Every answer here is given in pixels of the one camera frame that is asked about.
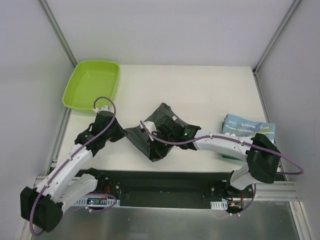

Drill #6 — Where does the dark grey t shirt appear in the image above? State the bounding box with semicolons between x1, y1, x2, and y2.
125;102;201;162

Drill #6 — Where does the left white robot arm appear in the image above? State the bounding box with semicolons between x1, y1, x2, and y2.
19;110;125;236

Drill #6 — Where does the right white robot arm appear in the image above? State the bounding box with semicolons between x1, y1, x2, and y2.
140;116;280;198

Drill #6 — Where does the lime green plastic bin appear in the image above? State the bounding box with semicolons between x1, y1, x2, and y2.
62;60;120;114

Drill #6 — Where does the folded green t shirt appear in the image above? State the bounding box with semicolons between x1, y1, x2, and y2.
221;154;241;161

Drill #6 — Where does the folded blue printed t shirt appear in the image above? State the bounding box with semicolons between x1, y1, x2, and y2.
221;114;276;146

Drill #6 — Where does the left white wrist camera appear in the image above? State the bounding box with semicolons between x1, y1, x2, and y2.
92;105;109;114

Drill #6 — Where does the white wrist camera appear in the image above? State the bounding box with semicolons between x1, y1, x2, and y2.
92;105;109;114
140;121;158;133

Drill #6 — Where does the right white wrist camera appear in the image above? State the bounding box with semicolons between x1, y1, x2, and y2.
140;121;158;133

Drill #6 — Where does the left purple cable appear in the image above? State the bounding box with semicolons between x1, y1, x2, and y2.
28;96;118;236

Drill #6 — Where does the purple cable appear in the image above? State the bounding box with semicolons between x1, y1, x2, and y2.
28;96;118;236
139;120;305;218

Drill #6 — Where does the left white cable duct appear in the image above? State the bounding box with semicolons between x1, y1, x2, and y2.
72;196;120;208

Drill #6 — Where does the white cable duct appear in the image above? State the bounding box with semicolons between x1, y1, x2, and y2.
72;196;120;208
210;200;228;211

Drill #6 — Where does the right white cable duct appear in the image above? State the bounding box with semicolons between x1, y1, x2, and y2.
210;200;228;211

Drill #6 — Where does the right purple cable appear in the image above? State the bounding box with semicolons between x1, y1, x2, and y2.
139;120;305;218

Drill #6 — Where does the left aluminium frame post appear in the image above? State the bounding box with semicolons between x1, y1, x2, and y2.
37;0;78;68

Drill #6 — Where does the aluminium frame post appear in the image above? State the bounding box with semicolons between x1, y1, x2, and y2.
252;0;303;76
37;0;78;68

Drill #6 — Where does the right aluminium frame post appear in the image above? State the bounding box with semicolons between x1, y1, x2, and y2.
252;0;303;76

